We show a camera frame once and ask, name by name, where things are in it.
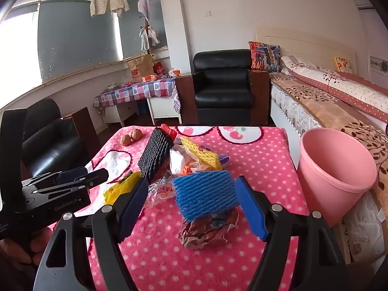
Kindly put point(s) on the clear red-printed plastic wrapper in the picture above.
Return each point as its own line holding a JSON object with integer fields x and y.
{"x": 160, "y": 192}

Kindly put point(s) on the pale pink cloth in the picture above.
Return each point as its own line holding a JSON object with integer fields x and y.
{"x": 144, "y": 6}

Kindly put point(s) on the grey window blind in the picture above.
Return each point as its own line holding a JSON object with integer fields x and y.
{"x": 75, "y": 39}
{"x": 136, "y": 36}

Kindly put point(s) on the yellow cushion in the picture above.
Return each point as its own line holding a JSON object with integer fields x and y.
{"x": 343, "y": 64}

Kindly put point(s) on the purple crumpled wrapper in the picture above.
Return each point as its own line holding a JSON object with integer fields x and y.
{"x": 225, "y": 160}

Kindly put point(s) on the red gift bag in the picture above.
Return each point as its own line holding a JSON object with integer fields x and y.
{"x": 159, "y": 69}

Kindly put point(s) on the pink plastic bucket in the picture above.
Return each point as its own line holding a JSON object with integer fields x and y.
{"x": 321, "y": 194}

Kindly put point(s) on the yellow plastic wrapper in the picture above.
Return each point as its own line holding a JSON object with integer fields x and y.
{"x": 119, "y": 189}

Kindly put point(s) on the walnut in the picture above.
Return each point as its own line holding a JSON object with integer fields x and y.
{"x": 125, "y": 140}
{"x": 136, "y": 134}

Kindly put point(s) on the red foam net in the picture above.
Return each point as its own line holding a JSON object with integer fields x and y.
{"x": 169, "y": 132}

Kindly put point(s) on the white bed frame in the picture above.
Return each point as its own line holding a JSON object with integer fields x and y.
{"x": 292, "y": 136}

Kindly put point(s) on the checkered cloth side table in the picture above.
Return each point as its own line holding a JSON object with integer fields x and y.
{"x": 142, "y": 91}

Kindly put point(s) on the wooden coat rack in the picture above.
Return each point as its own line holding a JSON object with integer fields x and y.
{"x": 147, "y": 53}

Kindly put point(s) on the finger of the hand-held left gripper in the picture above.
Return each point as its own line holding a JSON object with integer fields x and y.
{"x": 72, "y": 172}
{"x": 97, "y": 177}

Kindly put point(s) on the person's left hand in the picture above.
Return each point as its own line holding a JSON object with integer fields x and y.
{"x": 41, "y": 239}

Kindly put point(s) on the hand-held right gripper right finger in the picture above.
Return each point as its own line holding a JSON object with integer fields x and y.
{"x": 251, "y": 209}

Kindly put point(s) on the colourful printed cushion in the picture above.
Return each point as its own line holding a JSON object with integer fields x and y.
{"x": 263, "y": 55}

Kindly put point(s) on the blue foam net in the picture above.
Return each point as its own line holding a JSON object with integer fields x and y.
{"x": 203, "y": 194}

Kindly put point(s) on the white floral quilt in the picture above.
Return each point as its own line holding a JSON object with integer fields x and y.
{"x": 339, "y": 88}

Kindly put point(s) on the white wardrobe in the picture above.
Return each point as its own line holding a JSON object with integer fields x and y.
{"x": 374, "y": 36}

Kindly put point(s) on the cream knitted sweater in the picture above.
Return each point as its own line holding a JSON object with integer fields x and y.
{"x": 109, "y": 0}

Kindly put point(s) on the white garment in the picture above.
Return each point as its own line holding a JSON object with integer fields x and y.
{"x": 148, "y": 38}

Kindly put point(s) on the cream bed headboard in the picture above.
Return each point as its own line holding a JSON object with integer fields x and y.
{"x": 303, "y": 44}

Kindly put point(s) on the white crumpled plastic bag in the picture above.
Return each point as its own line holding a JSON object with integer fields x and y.
{"x": 178, "y": 160}

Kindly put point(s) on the white side table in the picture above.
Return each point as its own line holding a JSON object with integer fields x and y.
{"x": 163, "y": 109}

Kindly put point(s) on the brown crumpled paper bag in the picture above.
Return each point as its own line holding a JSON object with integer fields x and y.
{"x": 206, "y": 233}

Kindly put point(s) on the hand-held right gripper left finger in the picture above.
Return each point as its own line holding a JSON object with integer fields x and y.
{"x": 133, "y": 209}

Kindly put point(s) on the white and orange box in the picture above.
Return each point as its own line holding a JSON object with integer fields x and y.
{"x": 175, "y": 72}

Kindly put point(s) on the black foam net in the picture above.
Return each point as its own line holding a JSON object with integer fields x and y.
{"x": 154, "y": 154}

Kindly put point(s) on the pink polka dot blanket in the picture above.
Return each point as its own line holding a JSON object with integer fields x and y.
{"x": 257, "y": 163}

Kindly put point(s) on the yellow foam net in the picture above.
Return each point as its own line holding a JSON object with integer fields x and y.
{"x": 200, "y": 153}

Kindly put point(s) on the black leather armchair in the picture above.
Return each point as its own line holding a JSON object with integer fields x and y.
{"x": 51, "y": 145}
{"x": 222, "y": 97}

